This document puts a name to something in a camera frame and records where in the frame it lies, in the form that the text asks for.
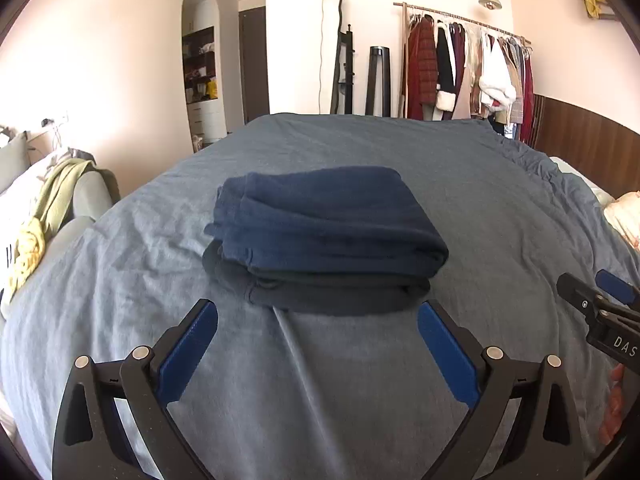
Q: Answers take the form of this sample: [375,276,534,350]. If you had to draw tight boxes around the navy blue pants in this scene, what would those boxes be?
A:
[204,166,449,280]

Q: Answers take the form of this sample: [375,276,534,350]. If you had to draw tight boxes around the person's right hand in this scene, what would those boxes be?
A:
[599,364,625,445]

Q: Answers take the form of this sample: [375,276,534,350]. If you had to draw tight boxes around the cream floral pillow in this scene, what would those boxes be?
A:
[551,156,640,250]

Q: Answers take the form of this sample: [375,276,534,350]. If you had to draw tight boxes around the wooden headboard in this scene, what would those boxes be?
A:
[533,94,640,197]

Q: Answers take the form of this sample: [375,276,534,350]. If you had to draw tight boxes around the clothes rack with hanging clothes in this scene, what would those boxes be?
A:
[396,2,536,146]

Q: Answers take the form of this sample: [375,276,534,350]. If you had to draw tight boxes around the dark folded garment underneath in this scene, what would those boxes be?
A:
[203,242,431,316]

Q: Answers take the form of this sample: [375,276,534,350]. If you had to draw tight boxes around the black cylinder stand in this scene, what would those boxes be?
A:
[364,46,392,117]

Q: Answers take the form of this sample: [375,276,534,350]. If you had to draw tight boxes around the black leaning ladder rack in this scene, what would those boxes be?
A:
[330,25,355,115]

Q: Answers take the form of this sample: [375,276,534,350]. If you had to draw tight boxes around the dark brown door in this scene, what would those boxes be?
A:
[239,6,270,122]

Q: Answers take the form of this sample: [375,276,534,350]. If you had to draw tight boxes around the wavy frame floor mirror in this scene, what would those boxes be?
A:
[317,0,343,114]

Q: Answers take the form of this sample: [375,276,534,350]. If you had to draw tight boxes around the arched wall shelf niche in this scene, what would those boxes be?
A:
[181,0,227,152]

